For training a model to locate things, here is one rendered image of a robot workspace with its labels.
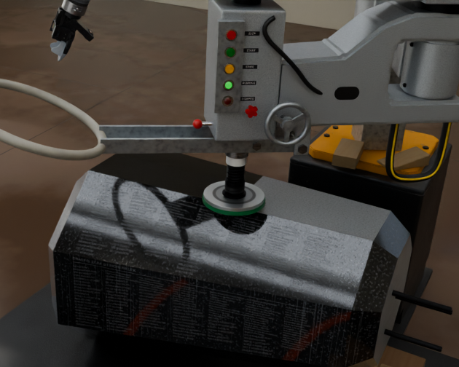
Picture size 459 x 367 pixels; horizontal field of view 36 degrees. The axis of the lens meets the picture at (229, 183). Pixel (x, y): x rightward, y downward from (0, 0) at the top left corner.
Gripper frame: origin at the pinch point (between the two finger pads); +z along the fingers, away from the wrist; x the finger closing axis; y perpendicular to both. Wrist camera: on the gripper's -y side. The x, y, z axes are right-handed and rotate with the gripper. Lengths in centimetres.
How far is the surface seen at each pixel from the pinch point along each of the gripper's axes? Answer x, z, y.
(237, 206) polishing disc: 88, -4, -47
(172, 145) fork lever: 78, -16, -20
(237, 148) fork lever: 81, -22, -41
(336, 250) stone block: 109, -8, -76
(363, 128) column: 34, -21, -125
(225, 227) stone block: 84, 8, -50
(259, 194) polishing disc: 82, -6, -57
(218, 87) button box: 82, -41, -24
